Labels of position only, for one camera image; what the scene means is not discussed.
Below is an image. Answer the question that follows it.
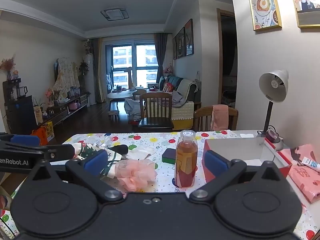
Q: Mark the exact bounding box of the silver desk lamp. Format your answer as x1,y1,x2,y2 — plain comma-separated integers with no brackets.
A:
255,69,289,152

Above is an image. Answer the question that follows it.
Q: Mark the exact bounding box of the medium dark framed picture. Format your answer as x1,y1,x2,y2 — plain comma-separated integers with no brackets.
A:
176,27,186,59

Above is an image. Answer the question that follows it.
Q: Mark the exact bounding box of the beige curtain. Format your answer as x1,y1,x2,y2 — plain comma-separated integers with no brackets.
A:
90,38,107,103

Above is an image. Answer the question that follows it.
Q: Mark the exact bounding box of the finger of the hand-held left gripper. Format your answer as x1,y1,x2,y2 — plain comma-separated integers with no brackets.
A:
0,133,42,147
0,141,76,161

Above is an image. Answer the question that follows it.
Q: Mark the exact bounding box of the square ceiling light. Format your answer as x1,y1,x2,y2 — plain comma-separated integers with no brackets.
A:
100,7,130,22

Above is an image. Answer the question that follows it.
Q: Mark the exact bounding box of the large dark framed picture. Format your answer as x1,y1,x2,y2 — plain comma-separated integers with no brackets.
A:
184,19,194,56

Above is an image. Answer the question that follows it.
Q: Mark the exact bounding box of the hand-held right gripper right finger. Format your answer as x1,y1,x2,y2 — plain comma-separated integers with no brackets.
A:
189,150,288,203

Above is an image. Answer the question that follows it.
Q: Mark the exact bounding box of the light wooden chair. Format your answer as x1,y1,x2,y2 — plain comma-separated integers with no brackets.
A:
194,106,238,132

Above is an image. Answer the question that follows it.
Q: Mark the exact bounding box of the pink mesh bath pouf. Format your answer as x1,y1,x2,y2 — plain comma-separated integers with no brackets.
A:
114,159,158,192

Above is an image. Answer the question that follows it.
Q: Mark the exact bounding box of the dark tv cabinet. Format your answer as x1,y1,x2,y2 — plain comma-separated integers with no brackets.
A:
37,94,90,127

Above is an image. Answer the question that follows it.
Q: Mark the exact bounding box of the sofa with knitted cover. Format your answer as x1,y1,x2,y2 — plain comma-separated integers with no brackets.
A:
157,76,202,130

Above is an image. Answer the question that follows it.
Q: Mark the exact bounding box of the grey cloth pile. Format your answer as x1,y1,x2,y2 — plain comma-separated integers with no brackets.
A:
124,98,142,120

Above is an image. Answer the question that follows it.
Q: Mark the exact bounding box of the green potted plant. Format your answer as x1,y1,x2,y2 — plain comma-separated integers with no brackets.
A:
79,61,90,77

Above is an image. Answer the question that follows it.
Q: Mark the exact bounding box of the crumpled white tissue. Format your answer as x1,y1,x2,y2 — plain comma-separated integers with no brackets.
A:
125,145,157,160

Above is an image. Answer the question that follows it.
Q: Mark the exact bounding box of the white box with red outside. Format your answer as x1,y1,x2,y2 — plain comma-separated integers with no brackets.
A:
202,137,292,184

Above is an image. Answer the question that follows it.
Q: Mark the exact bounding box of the orange bag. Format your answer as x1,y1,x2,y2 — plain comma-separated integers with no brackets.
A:
30,127,49,146

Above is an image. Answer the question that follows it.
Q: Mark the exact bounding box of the lilac clothes pile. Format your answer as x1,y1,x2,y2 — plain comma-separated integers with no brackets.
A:
172,91,187,108

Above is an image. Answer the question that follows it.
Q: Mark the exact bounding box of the white standing air conditioner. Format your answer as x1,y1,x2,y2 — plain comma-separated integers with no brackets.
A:
83,53,95,105

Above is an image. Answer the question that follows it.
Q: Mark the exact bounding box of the gold framed egg picture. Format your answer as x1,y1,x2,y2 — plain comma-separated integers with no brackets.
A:
247,0,282,32

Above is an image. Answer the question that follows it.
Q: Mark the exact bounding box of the grey blue curtain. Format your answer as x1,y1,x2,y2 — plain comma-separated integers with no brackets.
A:
154,33,168,88

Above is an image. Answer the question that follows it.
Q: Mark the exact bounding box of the black side cabinet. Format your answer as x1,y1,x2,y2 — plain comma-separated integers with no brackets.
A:
2,79,38,135

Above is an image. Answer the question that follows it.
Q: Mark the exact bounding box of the vase of dried flowers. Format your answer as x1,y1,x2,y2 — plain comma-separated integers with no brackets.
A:
0,57,16,80

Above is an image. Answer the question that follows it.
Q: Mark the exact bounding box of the colourful dotted tablecloth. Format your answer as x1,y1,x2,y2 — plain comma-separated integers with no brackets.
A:
0,131,320,240

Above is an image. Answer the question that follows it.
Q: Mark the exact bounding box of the purple hair tie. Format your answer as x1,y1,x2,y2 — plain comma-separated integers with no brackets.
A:
265,129,277,142

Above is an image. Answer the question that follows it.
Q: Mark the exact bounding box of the white cream tube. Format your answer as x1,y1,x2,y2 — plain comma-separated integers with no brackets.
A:
301,156,320,172

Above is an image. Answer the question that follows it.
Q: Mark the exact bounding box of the floral cloth cover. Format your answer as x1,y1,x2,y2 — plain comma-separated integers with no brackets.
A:
52,57,81,98

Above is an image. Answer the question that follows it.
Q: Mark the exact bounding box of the wooden coffee table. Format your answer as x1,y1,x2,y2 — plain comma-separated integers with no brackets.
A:
107,92,140,103

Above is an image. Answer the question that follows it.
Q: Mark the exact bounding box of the clear bottle with orange drink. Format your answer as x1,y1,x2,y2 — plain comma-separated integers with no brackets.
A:
175,130,198,188

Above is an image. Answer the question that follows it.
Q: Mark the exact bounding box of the blue and green sponge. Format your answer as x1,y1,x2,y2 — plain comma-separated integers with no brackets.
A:
162,148,178,164

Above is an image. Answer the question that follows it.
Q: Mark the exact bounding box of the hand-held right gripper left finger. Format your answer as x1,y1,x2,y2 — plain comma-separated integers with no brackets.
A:
32,150,124,203

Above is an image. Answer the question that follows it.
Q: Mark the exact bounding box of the gold framed figure picture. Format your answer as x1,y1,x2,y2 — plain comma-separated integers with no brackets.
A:
286,0,320,28

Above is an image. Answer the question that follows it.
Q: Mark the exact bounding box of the dark wooden slatted chair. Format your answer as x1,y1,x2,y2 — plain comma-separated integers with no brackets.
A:
138,92,175,132

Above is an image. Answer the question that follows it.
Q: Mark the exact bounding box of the pink plastic bag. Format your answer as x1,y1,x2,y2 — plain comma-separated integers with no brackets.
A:
280,144,320,204

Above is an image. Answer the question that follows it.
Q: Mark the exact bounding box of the pink towel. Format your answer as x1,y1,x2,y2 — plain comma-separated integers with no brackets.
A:
211,104,229,132

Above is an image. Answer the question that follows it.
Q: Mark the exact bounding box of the large balcony window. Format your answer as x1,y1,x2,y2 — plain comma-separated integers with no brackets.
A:
110,42,159,89

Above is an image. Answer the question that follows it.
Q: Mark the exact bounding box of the yellow box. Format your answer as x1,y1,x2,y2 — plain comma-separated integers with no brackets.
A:
45,121,55,142

